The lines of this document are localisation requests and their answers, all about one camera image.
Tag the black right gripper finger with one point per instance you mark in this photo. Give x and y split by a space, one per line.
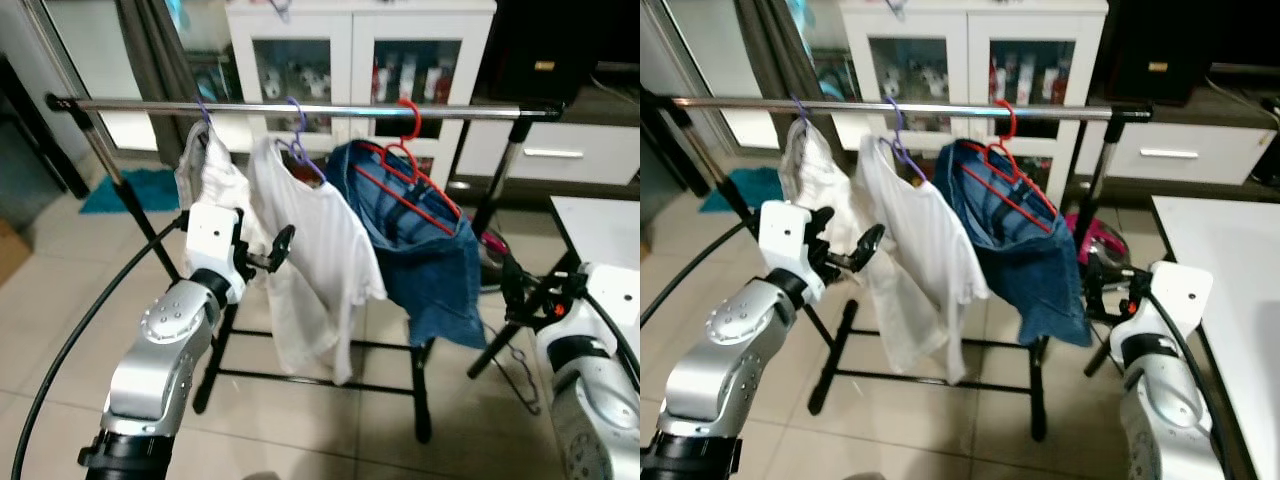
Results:
1096 275
510 280

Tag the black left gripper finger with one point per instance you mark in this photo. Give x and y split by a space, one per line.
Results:
262 263
872 242
283 242
848 262

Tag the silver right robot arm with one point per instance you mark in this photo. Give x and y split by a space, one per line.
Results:
1160 410
590 400

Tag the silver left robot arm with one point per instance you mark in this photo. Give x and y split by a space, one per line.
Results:
745 340
165 340

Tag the purple plastic hanger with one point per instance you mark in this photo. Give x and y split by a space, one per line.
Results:
897 125
203 108
296 125
800 108

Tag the red plastic hanger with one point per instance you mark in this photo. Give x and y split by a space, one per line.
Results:
412 125
1008 125

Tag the white t-shirt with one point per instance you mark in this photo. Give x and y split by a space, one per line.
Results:
920 250
320 250

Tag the pink vacuum cleaner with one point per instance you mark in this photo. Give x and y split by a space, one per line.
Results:
1090 235
493 245

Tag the cream white garment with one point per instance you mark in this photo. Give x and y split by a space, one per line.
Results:
215 170
815 170

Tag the blue denim jeans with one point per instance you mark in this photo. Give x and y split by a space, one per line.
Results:
430 270
1030 270

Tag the large white table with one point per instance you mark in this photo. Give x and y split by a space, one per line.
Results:
605 230
1220 280

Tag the teal floor mat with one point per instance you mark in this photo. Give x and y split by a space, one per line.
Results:
740 188
130 190

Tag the black and silver clothes rack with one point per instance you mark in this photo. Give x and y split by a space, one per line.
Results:
300 109
900 106

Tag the low white drawer cabinet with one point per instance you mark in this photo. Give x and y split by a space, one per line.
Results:
1170 152
550 152

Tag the white framed glass door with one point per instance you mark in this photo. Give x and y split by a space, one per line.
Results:
130 130
745 125

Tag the grey curtain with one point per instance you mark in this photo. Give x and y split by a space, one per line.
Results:
150 60
770 60

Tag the white glass-door cabinet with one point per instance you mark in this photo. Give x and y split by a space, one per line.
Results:
960 30
350 30

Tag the brown cardboard piece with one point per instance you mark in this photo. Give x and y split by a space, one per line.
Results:
12 250

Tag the black box speaker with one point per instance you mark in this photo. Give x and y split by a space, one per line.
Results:
560 40
1160 40

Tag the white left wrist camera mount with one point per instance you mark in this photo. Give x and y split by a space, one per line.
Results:
212 240
785 240

